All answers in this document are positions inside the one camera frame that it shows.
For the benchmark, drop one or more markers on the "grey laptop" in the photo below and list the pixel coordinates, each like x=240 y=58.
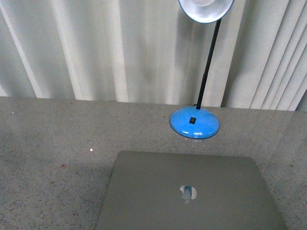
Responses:
x=171 y=191

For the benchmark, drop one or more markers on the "blue desk lamp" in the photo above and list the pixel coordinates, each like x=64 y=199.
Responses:
x=194 y=121

